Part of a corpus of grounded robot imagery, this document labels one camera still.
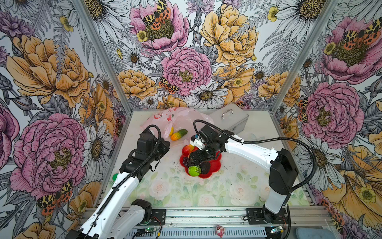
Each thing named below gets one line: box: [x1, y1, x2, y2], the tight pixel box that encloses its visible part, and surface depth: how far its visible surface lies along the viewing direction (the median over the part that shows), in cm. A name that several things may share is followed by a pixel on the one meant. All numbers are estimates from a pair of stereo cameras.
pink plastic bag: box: [140, 107, 216, 151], surface depth 89 cm
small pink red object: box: [214, 224, 225, 239], surface depth 68 cm
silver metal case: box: [209, 103, 250, 135], surface depth 99 cm
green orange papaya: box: [170, 128, 189, 141], surface depth 105 cm
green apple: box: [188, 165, 202, 177], surface depth 82 cm
